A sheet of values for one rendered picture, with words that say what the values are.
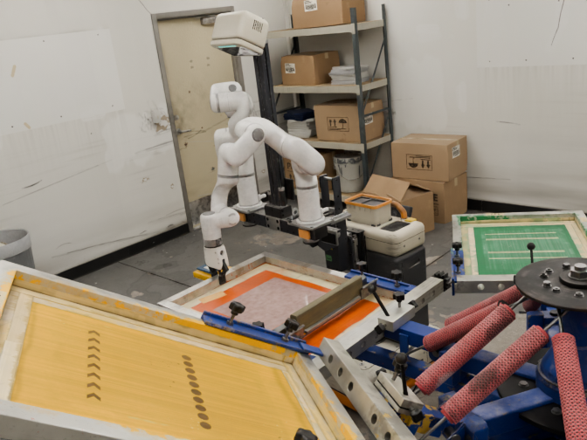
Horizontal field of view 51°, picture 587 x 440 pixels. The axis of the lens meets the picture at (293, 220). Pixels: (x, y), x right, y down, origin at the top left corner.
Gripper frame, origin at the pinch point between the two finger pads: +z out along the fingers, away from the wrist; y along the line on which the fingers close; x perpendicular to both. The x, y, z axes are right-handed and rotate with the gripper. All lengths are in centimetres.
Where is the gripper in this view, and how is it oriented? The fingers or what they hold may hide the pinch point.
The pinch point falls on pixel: (218, 278)
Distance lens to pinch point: 259.1
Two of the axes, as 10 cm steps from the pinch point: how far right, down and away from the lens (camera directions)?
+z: 1.0, 9.4, 3.3
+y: -7.3, -1.6, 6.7
